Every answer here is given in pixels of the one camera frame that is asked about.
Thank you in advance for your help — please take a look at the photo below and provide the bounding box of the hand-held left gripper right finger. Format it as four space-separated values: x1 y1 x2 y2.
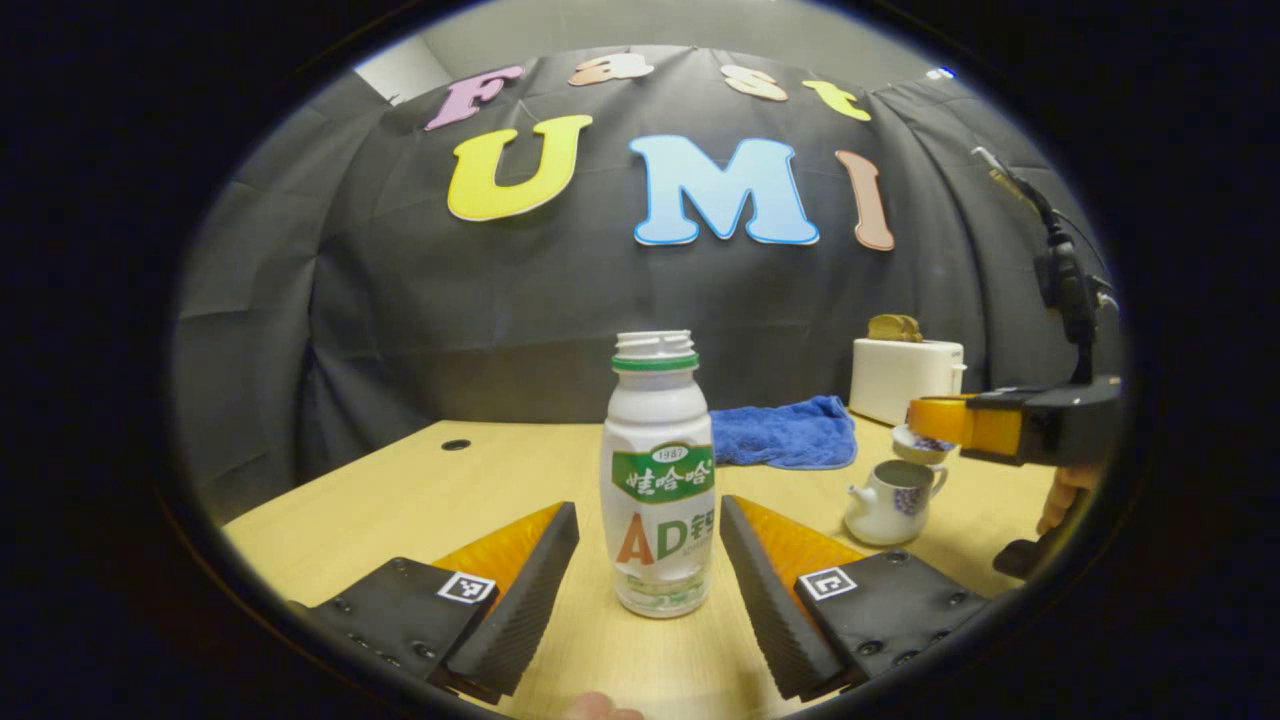
718 494 993 703

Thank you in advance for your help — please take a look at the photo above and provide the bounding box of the blue towel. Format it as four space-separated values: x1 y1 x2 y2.
710 395 858 471

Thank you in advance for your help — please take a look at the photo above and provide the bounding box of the white toaster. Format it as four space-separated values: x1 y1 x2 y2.
849 338 967 427

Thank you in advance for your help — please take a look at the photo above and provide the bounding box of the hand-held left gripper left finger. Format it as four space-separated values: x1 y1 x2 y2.
288 501 581 705

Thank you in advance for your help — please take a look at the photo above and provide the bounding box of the white water bottle green label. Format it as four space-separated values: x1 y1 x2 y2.
600 330 717 619

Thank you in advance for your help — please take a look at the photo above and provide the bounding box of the white blue-patterned teacup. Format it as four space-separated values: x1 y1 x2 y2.
843 459 949 547

